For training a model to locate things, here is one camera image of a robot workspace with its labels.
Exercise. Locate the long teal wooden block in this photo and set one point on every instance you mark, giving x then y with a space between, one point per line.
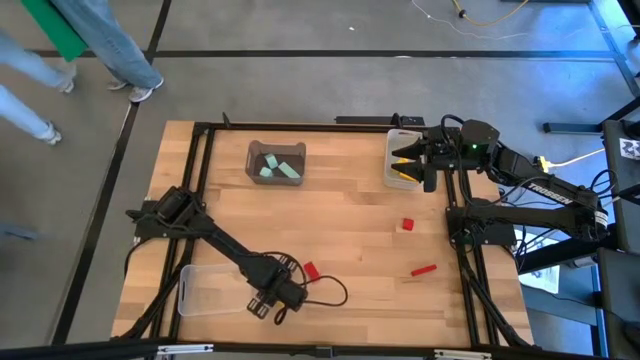
289 170

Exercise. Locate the yellow power plug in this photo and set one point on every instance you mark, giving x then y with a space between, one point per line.
542 163

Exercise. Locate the white fiducial tag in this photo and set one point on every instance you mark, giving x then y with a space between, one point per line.
630 149

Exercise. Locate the translucent white plastic bin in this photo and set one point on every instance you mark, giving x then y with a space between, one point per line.
392 180

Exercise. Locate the grey flat floor object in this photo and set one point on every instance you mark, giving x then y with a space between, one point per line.
17 233

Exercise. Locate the black floor stand beam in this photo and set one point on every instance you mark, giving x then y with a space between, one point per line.
570 128

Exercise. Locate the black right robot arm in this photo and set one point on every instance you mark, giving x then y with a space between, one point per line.
550 192

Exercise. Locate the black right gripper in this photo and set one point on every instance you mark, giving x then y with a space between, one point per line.
442 150

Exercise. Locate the person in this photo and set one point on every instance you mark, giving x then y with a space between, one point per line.
25 65
110 40

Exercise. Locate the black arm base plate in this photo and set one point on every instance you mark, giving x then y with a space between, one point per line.
492 240
145 230

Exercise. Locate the thin red wooden block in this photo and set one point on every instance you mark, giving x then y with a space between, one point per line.
424 270

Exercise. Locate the white paper sheet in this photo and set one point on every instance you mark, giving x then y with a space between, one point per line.
547 280

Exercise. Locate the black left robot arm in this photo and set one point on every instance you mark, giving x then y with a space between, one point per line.
225 245

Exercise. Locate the black aluminium table frame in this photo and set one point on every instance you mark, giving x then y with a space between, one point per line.
325 127

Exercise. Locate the clear plastic bin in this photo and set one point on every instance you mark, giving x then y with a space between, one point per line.
210 295

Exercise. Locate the black diagonal beam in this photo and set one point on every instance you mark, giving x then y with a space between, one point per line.
575 247

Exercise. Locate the black flat bar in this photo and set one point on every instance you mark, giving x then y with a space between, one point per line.
370 120

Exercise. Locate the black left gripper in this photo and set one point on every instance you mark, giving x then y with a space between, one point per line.
275 287

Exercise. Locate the silver aluminium bracket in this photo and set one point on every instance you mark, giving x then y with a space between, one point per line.
185 349
462 355

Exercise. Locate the small red wooden cube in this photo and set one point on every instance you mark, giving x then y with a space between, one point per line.
408 224

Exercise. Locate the green flat board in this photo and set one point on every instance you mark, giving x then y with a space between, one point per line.
55 27

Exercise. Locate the black aluminium crossbeam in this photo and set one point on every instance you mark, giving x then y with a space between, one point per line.
260 349

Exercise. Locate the black padded panel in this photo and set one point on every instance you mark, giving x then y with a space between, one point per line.
622 170

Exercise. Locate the dark grey plastic bin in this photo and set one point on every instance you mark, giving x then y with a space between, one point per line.
300 150

